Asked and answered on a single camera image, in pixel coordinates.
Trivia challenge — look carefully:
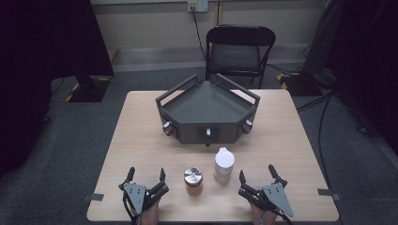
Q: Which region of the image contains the black power cable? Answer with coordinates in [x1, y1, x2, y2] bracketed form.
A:
[191, 6, 208, 61]

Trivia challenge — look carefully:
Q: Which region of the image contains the person's right hand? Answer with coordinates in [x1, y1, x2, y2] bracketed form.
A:
[249, 202, 280, 225]

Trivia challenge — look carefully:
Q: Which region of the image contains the white plastic bottle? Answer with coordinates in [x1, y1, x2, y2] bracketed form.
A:
[213, 147, 236, 185]

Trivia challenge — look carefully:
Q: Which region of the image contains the black curtain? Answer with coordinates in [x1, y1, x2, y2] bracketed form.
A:
[0, 0, 115, 180]
[325, 0, 398, 155]

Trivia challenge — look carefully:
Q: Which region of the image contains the grey stand cover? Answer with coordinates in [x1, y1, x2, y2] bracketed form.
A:
[301, 0, 345, 76]

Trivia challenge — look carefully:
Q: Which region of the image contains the black floor cable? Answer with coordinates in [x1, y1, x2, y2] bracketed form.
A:
[295, 89, 339, 190]

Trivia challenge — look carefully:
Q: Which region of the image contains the black stand base striped tape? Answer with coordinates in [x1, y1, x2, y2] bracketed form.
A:
[64, 74, 114, 104]
[276, 71, 324, 98]

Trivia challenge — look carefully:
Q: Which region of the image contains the black folding chair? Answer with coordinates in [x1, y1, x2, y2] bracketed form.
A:
[205, 24, 277, 90]

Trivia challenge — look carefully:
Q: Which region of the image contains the dark grey corner shelf tray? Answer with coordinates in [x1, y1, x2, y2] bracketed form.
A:
[155, 73, 262, 148]

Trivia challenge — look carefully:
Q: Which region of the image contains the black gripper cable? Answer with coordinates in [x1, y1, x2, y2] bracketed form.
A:
[275, 208, 295, 225]
[122, 190, 139, 225]

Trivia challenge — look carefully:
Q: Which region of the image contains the white wall socket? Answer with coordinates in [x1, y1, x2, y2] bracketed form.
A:
[187, 0, 209, 13]

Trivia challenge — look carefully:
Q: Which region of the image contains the orange jar with metal lid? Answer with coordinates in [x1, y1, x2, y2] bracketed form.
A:
[183, 166, 204, 197]

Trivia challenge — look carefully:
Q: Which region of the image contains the grey tape strip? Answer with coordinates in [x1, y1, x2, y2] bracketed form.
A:
[316, 187, 342, 202]
[82, 192, 105, 203]

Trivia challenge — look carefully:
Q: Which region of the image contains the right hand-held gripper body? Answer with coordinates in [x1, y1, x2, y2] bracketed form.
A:
[237, 182, 296, 218]

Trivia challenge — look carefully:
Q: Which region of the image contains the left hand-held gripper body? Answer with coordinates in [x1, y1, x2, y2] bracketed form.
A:
[118, 180, 170, 218]

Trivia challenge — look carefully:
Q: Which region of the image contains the person's left hand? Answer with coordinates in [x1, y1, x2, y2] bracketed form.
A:
[133, 200, 161, 225]

